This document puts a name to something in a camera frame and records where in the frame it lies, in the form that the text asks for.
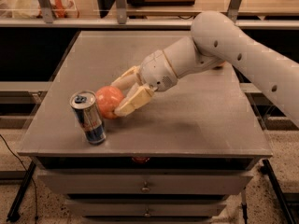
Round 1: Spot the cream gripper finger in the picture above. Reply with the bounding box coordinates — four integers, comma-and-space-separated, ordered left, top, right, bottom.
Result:
114, 84, 154, 117
111, 66, 140, 91

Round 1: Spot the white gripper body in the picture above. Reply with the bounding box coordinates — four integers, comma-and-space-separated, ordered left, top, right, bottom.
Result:
139, 50, 178, 92

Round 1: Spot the red apple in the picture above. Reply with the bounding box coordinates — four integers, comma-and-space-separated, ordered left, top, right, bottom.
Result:
96, 86, 124, 119

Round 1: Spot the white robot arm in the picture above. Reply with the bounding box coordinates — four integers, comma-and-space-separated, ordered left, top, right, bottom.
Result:
112, 11, 299, 126

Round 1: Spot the redbull can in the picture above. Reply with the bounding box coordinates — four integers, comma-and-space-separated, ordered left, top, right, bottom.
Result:
70, 91, 106, 145

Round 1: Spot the orange fruit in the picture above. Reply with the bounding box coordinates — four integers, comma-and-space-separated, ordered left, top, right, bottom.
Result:
213, 62, 226, 69

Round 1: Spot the grey drawer cabinet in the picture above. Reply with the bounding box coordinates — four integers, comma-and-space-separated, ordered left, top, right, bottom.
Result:
20, 31, 271, 224

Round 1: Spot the orange white snack bag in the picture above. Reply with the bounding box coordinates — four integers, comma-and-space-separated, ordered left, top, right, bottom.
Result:
50, 0, 79, 18

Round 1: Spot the top drawer with knob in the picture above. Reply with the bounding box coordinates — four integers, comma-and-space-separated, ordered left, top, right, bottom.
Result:
38, 171, 252, 195

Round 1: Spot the drawer with knob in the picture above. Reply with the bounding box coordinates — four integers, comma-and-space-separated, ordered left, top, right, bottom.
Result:
38, 171, 252, 195
65, 200, 226, 217

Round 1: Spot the metal shelf rail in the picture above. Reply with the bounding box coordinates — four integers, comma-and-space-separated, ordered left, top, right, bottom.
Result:
0, 19, 299, 30

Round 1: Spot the black cable on floor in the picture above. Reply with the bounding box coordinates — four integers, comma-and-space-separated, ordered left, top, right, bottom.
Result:
0, 133, 39, 224

